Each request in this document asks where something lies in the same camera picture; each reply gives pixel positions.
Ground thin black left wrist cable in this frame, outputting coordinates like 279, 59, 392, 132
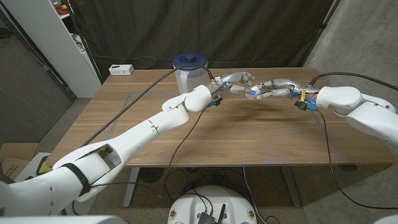
160, 105, 211, 198

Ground black torso computer module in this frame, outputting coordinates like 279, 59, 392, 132
197, 211, 218, 224

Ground black torso antenna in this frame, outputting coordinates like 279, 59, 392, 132
217, 203, 227, 224

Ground frosted pitcher with blue lid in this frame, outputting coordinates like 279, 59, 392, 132
172, 52, 208, 95

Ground black backdrop stand pole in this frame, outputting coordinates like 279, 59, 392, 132
302, 0, 342, 68
66, 0, 103, 84

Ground grey floor cable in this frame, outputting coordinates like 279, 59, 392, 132
242, 166, 267, 224

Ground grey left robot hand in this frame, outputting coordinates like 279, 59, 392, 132
211, 71, 256, 96

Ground white shelf cabinet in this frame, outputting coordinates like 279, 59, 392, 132
0, 0, 103, 99

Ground white yellow black floor base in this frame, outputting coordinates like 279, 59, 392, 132
14, 152, 53, 183

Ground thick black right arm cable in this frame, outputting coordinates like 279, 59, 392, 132
308, 72, 398, 93

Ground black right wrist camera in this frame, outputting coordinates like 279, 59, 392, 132
294, 100, 317, 112

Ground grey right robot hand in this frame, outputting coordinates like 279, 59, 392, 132
244, 78, 321, 101

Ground white table leg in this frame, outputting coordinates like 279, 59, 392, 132
123, 167, 141, 208

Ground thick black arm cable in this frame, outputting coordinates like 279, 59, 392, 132
308, 72, 398, 93
81, 64, 215, 147

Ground black backdrop curtain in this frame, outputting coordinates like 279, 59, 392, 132
67, 0, 336, 83

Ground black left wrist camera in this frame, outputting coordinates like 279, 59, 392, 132
207, 95, 223, 108

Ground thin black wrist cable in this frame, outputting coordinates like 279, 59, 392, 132
314, 108, 398, 211
160, 105, 211, 198

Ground white power strip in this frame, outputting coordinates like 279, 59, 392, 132
108, 64, 135, 77

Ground plain cardboard box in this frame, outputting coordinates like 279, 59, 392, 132
0, 142, 39, 161

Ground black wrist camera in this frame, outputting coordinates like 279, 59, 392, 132
294, 100, 317, 112
207, 95, 223, 108

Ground black round floor fan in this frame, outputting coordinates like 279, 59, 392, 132
139, 167, 165, 184

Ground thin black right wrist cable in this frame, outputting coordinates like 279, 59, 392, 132
314, 108, 398, 211

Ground white robot torso base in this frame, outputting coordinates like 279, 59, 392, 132
167, 185, 258, 224

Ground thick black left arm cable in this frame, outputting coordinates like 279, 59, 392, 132
81, 64, 215, 147

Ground printed cardboard box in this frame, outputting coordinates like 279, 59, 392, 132
0, 157, 23, 180

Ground grey table leg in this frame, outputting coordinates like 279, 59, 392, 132
279, 166, 302, 208

